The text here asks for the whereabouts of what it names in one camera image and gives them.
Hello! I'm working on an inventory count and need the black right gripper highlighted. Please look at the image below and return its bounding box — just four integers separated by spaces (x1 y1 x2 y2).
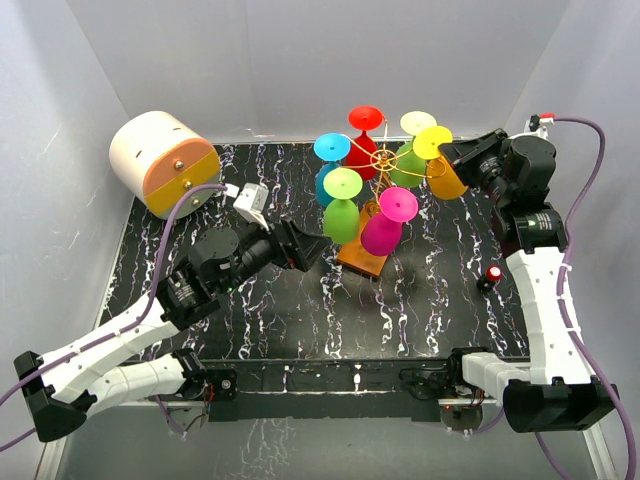
438 129 512 206

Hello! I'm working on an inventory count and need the white drum with coloured lid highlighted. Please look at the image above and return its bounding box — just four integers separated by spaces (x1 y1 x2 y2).
109 111 221 220

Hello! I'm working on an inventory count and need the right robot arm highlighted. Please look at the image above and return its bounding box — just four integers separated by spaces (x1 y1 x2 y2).
439 129 614 433

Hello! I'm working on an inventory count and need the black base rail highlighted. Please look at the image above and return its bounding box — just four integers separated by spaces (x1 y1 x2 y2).
149 357 506 424

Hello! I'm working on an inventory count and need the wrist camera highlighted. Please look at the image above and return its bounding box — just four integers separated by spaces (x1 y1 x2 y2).
512 112 555 140
225 183 269 231

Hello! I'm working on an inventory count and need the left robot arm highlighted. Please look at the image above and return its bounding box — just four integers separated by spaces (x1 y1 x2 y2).
14 219 331 443

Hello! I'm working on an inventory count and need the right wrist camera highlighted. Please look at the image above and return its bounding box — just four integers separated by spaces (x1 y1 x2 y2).
512 112 555 140

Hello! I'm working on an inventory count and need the gold wire glass rack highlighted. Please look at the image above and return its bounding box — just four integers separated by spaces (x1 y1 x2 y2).
347 112 447 201

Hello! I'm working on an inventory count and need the wooden rack base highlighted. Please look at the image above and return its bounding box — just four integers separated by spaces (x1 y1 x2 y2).
336 200 388 279

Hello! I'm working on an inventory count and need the pink wine glass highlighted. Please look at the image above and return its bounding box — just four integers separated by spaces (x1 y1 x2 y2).
360 187 418 256

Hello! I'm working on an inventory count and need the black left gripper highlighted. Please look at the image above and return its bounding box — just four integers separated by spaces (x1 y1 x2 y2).
218 210 331 295

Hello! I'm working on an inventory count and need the green wine glass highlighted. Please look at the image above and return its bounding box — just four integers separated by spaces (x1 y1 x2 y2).
323 167 363 244
390 111 437 189

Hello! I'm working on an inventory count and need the small red knob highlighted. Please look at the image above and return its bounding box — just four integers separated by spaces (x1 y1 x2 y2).
476 265 503 292

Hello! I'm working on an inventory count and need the red wine glass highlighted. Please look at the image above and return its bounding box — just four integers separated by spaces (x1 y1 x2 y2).
345 105 384 181

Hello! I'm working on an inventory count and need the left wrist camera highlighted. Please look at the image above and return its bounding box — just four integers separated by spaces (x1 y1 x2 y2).
225 183 269 231

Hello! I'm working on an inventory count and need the blue wine glass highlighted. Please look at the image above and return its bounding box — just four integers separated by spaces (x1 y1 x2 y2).
313 132 351 208

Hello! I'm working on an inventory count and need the orange wine glass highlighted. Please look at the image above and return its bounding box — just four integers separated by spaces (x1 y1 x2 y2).
412 125 468 200

